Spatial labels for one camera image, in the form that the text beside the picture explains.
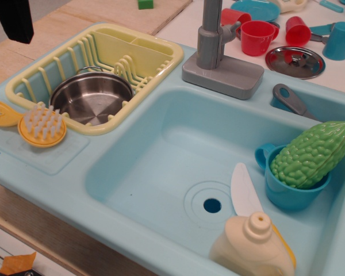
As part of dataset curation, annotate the red cup front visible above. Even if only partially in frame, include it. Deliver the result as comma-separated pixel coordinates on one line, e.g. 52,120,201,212
240,20,279,56

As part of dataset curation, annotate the green bitter melon toy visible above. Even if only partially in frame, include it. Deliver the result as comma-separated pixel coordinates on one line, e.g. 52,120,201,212
270,121,345,190

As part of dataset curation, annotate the grey toy utensil handle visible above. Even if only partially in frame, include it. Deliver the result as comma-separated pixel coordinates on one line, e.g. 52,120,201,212
271,83,318,121

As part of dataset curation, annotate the blue toy cup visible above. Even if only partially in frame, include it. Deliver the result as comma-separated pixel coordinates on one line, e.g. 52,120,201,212
255,143,332,211

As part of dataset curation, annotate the green block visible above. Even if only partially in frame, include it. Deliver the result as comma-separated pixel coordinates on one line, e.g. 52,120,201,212
137,0,154,10

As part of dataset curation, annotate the orange tape piece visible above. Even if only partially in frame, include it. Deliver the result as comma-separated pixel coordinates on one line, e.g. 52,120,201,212
0,252,37,275

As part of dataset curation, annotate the yellow dish brush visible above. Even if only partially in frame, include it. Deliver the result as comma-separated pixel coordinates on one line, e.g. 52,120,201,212
0,101,67,148

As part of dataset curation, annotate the grey toy faucet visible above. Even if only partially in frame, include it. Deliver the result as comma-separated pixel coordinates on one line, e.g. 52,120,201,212
182,1,264,100

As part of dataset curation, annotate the stainless steel pot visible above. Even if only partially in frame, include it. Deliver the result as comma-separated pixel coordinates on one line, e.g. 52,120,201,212
49,66,135,126

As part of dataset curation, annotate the blue cup upside down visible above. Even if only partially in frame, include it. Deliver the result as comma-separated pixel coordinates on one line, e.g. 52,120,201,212
323,22,345,61

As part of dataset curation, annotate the red cup behind faucet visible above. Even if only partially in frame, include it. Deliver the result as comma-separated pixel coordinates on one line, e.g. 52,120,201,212
220,8,252,41

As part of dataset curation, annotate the cream toy appliance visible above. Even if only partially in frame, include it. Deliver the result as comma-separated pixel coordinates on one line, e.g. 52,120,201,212
277,0,308,13

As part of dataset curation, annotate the cream soap bottle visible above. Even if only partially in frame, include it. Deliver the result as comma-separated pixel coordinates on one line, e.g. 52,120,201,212
209,212,296,275

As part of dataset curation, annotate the steel pot lid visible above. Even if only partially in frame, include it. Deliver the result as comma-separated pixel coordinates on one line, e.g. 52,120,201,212
265,46,326,79

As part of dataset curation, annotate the red cup upside down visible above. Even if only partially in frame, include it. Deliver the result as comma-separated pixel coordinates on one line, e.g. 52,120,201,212
285,16,312,47

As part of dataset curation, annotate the white toy knife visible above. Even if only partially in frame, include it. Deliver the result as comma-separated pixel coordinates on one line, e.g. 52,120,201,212
230,163,263,217

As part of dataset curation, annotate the blue toy plate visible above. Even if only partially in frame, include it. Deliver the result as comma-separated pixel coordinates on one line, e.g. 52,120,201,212
230,0,281,22

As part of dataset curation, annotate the yellow dish rack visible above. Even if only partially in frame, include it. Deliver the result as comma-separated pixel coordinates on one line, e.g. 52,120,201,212
5,23,184,136

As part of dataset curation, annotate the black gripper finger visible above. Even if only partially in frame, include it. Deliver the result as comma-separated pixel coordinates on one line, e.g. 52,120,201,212
0,0,34,44

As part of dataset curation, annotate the light blue toy sink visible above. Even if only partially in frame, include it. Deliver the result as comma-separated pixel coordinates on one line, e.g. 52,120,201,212
0,46,345,275

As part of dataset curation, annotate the blue toy utensil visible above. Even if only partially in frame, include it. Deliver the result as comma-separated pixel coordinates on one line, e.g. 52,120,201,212
309,23,334,36

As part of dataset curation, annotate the wooden board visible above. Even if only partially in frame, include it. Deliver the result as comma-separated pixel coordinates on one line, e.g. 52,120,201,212
58,1,191,36

